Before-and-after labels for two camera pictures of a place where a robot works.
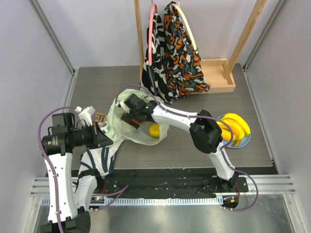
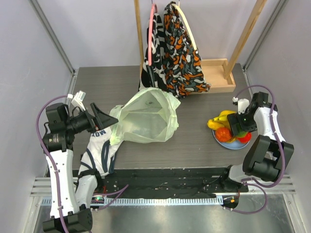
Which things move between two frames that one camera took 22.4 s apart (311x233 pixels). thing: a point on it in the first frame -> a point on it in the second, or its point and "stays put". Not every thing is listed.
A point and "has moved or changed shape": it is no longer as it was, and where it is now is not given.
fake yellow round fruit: x=154 y=130 -> x=232 y=140
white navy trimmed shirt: x=101 y=158 stays put
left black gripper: x=98 y=138 -> x=104 y=119
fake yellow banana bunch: x=240 y=128 has moved or changed shape
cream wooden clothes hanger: x=179 y=8 stays put
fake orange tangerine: x=135 y=121 -> x=223 y=134
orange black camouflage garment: x=183 y=66 stays put
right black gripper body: x=129 y=116 -> x=234 y=126
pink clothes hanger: x=150 y=31 stays put
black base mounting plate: x=167 y=182 stays put
